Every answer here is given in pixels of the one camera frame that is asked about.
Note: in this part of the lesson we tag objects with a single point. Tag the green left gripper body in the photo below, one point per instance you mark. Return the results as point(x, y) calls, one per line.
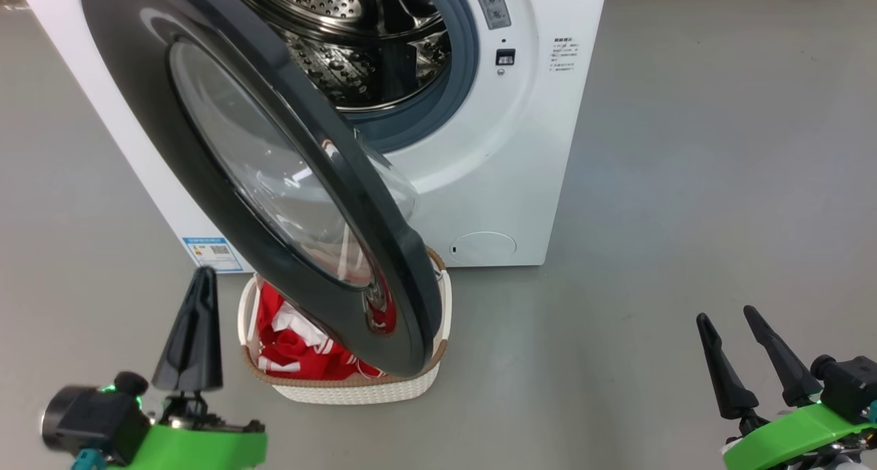
point(205, 449)

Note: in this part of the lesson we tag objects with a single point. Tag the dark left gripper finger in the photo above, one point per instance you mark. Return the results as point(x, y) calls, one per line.
point(192, 353)

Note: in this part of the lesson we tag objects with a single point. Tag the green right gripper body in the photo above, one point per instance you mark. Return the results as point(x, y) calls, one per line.
point(788, 439)

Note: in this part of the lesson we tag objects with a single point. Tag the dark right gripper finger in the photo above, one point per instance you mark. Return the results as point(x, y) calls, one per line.
point(730, 388)
point(791, 377)

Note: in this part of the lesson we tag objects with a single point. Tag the red garment with white stripes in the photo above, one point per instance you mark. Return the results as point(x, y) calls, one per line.
point(301, 362)

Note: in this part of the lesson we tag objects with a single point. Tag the black round glass washer door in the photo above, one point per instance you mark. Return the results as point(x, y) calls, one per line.
point(137, 79)

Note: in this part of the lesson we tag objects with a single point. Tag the steel perforated washer drum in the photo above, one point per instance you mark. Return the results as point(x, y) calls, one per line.
point(329, 66)

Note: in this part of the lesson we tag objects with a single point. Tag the white front-load washing machine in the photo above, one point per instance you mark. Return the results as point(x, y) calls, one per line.
point(514, 148)

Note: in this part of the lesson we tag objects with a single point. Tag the grey rubber door gasket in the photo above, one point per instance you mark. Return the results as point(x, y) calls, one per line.
point(460, 79)

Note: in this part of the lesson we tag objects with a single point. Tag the black door latch socket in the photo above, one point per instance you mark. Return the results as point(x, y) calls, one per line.
point(505, 57)

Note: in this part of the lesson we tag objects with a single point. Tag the blue energy label sticker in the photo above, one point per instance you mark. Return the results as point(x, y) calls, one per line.
point(212, 254)

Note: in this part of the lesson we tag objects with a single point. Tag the cream perforated laundry basket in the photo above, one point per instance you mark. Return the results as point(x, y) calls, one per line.
point(342, 392)

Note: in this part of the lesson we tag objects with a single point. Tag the round white filter cover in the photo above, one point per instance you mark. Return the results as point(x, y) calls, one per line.
point(483, 248)

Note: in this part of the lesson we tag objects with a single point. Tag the grey warning label plate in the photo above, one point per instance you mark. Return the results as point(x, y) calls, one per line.
point(490, 1)

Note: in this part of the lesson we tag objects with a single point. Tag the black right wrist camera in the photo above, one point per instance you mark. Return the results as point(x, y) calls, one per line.
point(849, 388)

